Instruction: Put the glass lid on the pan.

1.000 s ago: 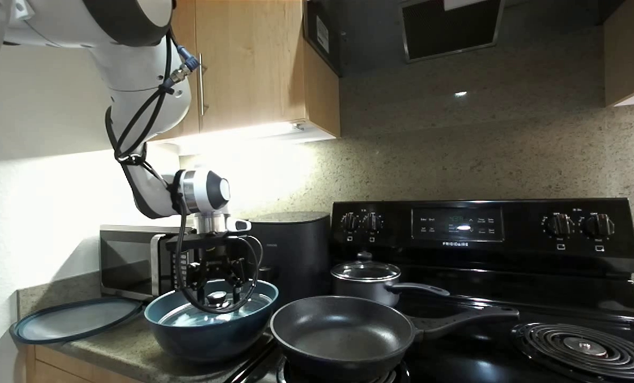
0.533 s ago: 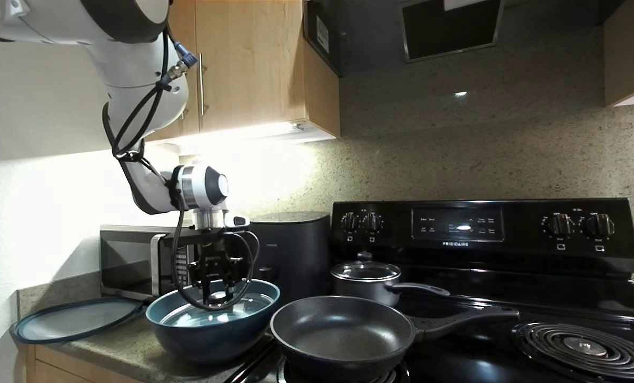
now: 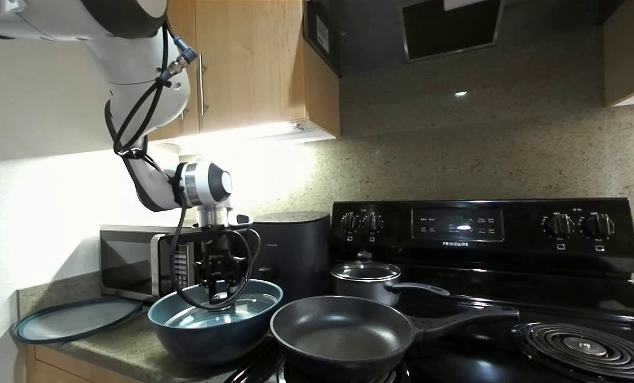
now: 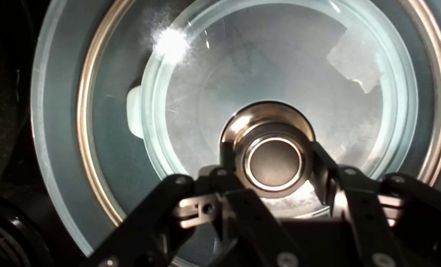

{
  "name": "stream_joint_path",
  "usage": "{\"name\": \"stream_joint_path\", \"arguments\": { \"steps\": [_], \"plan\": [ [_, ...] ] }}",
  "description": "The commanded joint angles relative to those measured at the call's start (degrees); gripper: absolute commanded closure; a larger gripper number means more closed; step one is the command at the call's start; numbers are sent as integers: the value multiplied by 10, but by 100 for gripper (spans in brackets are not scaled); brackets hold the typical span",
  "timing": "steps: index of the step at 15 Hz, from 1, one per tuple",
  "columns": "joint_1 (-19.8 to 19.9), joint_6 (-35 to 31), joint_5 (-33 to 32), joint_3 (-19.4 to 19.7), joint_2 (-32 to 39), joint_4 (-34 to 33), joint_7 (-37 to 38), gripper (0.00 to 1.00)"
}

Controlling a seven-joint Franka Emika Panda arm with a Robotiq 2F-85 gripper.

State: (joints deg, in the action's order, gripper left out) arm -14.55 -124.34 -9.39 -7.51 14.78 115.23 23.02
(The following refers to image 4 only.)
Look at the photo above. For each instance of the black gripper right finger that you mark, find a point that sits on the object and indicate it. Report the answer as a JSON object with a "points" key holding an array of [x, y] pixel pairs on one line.
{"points": [[403, 223]]}

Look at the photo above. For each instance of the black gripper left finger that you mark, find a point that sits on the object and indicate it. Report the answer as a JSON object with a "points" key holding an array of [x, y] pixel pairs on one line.
{"points": [[147, 223]]}

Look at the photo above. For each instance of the glass lid with steel knob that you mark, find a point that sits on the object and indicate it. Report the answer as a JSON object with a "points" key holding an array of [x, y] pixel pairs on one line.
{"points": [[273, 164]]}

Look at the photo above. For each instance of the blue bowl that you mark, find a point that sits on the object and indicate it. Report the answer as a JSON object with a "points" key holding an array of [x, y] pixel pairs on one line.
{"points": [[51, 124]]}

